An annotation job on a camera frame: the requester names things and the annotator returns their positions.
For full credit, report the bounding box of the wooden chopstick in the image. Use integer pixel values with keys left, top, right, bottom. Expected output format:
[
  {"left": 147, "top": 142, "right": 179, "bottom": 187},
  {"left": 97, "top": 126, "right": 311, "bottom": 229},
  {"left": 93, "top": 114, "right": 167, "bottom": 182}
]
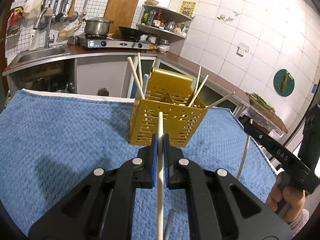
[
  {"left": 157, "top": 112, "right": 164, "bottom": 240},
  {"left": 188, "top": 75, "right": 209, "bottom": 107},
  {"left": 236, "top": 135, "right": 251, "bottom": 180},
  {"left": 194, "top": 66, "right": 202, "bottom": 96},
  {"left": 206, "top": 92, "right": 235, "bottom": 109},
  {"left": 127, "top": 57, "right": 145, "bottom": 99},
  {"left": 138, "top": 53, "right": 143, "bottom": 87}
]

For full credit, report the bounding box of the light blue plastic utensil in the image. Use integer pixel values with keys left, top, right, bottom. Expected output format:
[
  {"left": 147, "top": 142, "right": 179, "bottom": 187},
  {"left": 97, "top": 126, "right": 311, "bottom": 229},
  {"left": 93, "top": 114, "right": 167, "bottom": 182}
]
[{"left": 142, "top": 74, "right": 149, "bottom": 95}]

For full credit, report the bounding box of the kitchen counter with cabinets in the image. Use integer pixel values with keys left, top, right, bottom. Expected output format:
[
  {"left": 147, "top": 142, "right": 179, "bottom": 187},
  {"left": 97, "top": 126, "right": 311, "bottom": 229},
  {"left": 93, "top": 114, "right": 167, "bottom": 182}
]
[{"left": 2, "top": 44, "right": 249, "bottom": 110}]

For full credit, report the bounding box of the person's right hand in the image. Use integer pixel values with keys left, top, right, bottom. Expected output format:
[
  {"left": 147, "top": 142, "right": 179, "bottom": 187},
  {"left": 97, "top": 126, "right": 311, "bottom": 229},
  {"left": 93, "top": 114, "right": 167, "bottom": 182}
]
[{"left": 266, "top": 172, "right": 305, "bottom": 224}]

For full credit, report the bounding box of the blue knitted table cloth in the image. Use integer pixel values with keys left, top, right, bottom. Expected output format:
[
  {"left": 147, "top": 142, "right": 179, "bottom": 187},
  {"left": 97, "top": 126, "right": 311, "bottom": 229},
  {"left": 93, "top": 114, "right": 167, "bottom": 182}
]
[{"left": 1, "top": 91, "right": 276, "bottom": 235}]

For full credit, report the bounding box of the yellow perforated utensil holder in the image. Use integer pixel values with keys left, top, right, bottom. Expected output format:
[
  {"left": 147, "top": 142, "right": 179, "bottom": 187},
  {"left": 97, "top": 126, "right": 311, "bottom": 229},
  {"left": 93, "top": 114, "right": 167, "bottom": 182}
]
[{"left": 129, "top": 67, "right": 208, "bottom": 147}]

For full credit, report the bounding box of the wooden chopstick in holder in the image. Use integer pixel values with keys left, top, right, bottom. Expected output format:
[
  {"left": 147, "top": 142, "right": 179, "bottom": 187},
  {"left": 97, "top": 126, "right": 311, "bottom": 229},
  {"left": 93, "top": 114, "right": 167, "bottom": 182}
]
[
  {"left": 194, "top": 66, "right": 202, "bottom": 96},
  {"left": 127, "top": 57, "right": 145, "bottom": 99}
]

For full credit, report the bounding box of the gas stove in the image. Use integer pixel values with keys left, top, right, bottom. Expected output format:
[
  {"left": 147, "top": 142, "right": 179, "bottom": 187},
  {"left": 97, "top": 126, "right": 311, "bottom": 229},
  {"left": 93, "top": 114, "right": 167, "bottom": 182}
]
[{"left": 78, "top": 35, "right": 150, "bottom": 50}]

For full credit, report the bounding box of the steel sink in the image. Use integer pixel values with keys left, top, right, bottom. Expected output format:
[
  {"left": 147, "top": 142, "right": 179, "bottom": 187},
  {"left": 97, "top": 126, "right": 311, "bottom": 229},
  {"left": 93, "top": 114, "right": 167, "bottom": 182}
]
[{"left": 13, "top": 45, "right": 70, "bottom": 64}]

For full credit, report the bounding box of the steel faucet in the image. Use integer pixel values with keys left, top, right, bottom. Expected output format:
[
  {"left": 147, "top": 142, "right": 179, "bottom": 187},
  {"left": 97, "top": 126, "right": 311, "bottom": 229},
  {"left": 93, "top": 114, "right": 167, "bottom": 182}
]
[{"left": 33, "top": 7, "right": 54, "bottom": 48}]

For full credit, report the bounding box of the black wok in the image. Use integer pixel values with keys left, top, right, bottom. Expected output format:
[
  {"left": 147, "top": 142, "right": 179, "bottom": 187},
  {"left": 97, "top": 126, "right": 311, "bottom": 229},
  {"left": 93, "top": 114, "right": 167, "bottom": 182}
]
[{"left": 119, "top": 26, "right": 144, "bottom": 42}]

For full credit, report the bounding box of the steel cooking pot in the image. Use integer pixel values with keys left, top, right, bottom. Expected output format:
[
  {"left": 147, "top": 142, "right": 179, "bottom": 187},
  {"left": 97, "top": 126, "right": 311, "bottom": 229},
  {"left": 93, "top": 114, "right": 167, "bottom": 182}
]
[{"left": 82, "top": 17, "right": 114, "bottom": 36}]

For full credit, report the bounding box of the corner shelf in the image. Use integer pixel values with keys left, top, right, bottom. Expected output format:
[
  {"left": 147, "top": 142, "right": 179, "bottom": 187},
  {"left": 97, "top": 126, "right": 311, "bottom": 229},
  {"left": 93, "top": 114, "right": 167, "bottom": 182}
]
[{"left": 136, "top": 4, "right": 193, "bottom": 43}]

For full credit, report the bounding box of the wooden cutting board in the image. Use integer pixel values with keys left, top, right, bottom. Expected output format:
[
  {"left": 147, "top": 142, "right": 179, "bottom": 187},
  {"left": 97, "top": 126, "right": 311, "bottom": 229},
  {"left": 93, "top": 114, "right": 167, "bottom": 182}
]
[{"left": 104, "top": 0, "right": 139, "bottom": 34}]

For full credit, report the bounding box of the hanging utensil rack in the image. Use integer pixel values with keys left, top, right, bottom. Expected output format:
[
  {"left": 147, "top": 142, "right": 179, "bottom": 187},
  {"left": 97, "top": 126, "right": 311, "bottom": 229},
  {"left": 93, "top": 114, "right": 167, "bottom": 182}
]
[{"left": 23, "top": 0, "right": 75, "bottom": 24}]

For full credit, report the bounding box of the green round wall board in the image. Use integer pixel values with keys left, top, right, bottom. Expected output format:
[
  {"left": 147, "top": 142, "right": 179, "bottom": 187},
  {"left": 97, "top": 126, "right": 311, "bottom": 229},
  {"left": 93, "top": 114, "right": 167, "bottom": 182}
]
[{"left": 273, "top": 69, "right": 295, "bottom": 97}]

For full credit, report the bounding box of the white wall socket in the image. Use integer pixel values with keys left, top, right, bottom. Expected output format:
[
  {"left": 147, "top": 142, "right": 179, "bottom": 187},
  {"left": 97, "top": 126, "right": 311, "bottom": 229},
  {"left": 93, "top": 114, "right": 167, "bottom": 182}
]
[{"left": 236, "top": 42, "right": 249, "bottom": 57}]

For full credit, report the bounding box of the yellow wall picture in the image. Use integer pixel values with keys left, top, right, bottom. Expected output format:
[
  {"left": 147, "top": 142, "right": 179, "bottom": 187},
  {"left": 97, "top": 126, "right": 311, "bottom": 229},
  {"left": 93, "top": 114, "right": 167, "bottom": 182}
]
[{"left": 179, "top": 1, "right": 196, "bottom": 18}]

